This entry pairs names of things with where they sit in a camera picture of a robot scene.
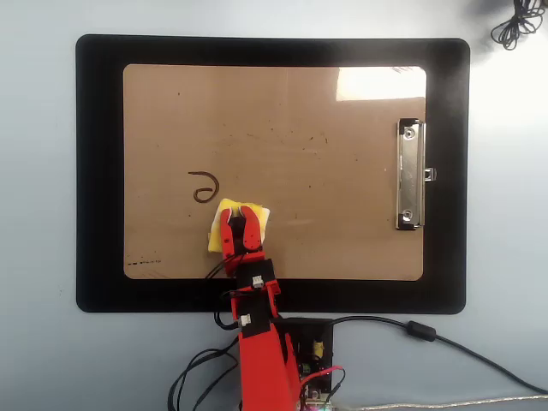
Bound black cable with ferrite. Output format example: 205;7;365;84
331;315;548;394

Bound brown clipboard board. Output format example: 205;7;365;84
122;63;428;283

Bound red jumper wire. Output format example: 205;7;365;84
299;366;347;400

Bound black robot arm wires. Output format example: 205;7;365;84
167;252;258;411

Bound yellow sponge with black knob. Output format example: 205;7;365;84
206;198;272;254

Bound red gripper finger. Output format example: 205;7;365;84
237;205;265;253
218;207;236;260

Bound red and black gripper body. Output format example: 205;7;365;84
222;239;277;292

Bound black coiled cable bundle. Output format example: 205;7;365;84
490;0;547;51

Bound silver braided cable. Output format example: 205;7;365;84
329;393;548;411

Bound black desk mat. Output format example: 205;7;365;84
75;33;471;314

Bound black base with circuit board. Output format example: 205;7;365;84
273;317;336;411

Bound silver metal clipboard clip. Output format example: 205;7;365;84
393;117;438;231

